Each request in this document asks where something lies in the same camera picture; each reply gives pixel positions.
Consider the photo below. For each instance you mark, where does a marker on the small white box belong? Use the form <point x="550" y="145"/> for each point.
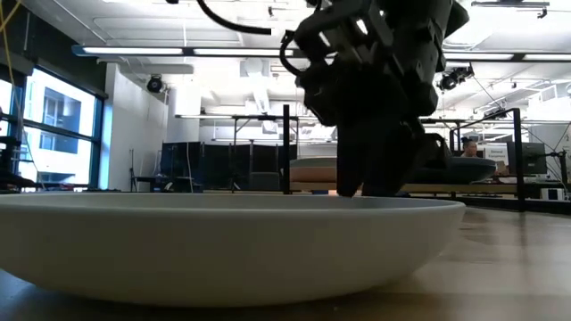
<point x="553" y="194"/>

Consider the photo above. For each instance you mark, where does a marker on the person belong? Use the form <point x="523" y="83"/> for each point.
<point x="469" y="149"/>

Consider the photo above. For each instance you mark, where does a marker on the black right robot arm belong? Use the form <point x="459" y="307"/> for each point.
<point x="428" y="11"/>

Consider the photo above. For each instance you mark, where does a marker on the dark desktop monitor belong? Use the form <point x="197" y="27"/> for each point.
<point x="528" y="158"/>

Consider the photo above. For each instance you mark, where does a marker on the black-framed wooden shelf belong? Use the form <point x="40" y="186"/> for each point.
<point x="285" y="147"/>

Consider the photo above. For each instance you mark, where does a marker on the dark partition panels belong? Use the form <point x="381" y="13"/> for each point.
<point x="214" y="165"/>

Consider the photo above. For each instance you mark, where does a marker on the large black-framed window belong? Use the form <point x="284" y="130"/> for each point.
<point x="62" y="111"/>

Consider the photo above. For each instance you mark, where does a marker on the dark teal plate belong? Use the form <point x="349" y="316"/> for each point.
<point x="468" y="169"/>

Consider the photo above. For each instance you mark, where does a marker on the black background workbench frame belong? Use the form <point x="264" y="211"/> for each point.
<point x="250" y="117"/>

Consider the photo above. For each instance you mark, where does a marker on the long ceiling light strip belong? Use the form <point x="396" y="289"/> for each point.
<point x="134" y="51"/>

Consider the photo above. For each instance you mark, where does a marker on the white printed sign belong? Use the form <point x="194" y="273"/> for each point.
<point x="496" y="153"/>

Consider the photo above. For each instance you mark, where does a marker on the black metal table frame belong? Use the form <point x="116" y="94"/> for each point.
<point x="513" y="204"/>

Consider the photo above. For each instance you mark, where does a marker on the pale sage plate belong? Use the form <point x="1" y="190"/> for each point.
<point x="223" y="249"/>

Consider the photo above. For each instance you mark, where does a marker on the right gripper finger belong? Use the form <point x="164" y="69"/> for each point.
<point x="390" y="160"/>
<point x="352" y="160"/>

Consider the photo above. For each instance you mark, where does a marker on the black ceiling spotlight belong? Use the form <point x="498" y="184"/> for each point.
<point x="450" y="80"/>
<point x="154" y="84"/>

